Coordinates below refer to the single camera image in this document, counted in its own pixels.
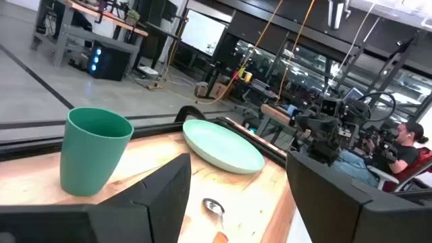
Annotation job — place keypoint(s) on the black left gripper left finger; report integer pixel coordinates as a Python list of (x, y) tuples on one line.
[(162, 202)]

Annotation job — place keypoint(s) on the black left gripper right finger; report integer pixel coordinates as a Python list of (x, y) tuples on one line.
[(330, 209)]

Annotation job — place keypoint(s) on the white bowl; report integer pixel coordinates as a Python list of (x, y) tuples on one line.
[(219, 145)]

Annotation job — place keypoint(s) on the green plastic cup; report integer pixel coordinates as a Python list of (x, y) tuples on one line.
[(91, 158)]

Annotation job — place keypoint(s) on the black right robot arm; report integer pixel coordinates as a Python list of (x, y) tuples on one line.
[(352, 109)]

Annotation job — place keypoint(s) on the black background robot arm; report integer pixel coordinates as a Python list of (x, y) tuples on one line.
[(381, 138)]

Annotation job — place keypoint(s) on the wooden workbench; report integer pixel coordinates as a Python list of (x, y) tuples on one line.
[(275, 114)]

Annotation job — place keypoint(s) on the open laptop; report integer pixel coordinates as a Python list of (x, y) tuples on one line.
[(352, 94)]

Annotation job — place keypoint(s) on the person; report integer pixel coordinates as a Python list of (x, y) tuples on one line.
[(406, 153)]

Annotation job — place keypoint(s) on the yellow mug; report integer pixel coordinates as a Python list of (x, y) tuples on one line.
[(248, 77)]

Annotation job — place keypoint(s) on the black curved bar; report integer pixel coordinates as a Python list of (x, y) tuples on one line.
[(189, 108)]

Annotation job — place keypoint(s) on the black metal stand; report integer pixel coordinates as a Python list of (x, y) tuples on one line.
[(393, 64)]

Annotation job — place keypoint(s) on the red office chair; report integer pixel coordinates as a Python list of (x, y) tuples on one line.
[(422, 160)]

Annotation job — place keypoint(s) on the cardboard box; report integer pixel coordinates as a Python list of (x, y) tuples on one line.
[(219, 91), (201, 90)]

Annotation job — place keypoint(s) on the white hanging cylinder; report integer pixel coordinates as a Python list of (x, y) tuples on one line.
[(335, 13)]

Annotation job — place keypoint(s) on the white floor power strip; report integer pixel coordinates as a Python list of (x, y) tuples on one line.
[(148, 71)]

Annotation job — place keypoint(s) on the black computer tower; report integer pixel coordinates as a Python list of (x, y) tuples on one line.
[(111, 64)]

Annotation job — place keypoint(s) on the white display screen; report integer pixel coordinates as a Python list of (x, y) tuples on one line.
[(202, 32)]

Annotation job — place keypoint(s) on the wooden top grey desk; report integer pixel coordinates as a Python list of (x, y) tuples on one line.
[(98, 40)]

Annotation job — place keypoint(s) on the small potted desk plant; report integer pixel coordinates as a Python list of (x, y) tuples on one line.
[(132, 16)]

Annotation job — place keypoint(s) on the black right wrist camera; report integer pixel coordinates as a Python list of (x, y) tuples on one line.
[(329, 106)]

